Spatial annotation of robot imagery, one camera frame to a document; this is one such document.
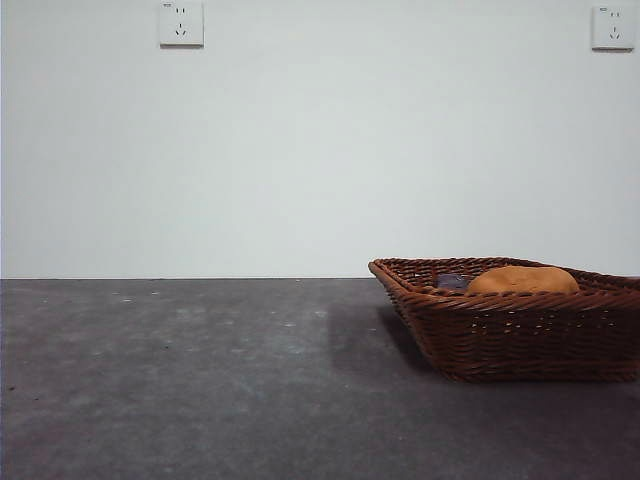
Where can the brown wicker basket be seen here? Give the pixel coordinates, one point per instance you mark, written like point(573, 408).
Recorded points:
point(525, 335)

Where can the white wall socket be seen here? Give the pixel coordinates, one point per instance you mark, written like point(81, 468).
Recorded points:
point(613, 29)
point(181, 25)

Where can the purple eggplant with green stem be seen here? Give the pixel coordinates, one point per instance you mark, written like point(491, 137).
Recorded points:
point(450, 282)

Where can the brown potato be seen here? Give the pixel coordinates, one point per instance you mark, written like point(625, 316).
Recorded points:
point(525, 281)

